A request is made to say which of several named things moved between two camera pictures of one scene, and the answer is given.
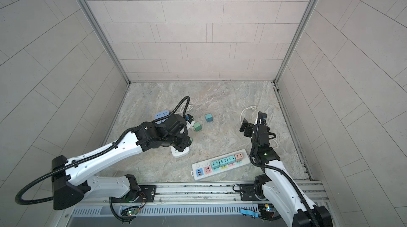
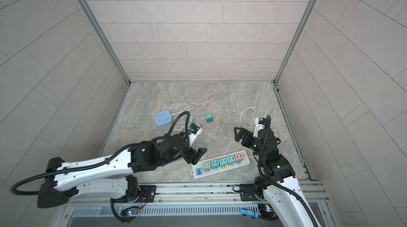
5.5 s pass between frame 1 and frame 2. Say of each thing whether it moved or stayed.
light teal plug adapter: stayed
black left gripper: moved
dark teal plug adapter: stayed
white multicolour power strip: stayed
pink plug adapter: stayed
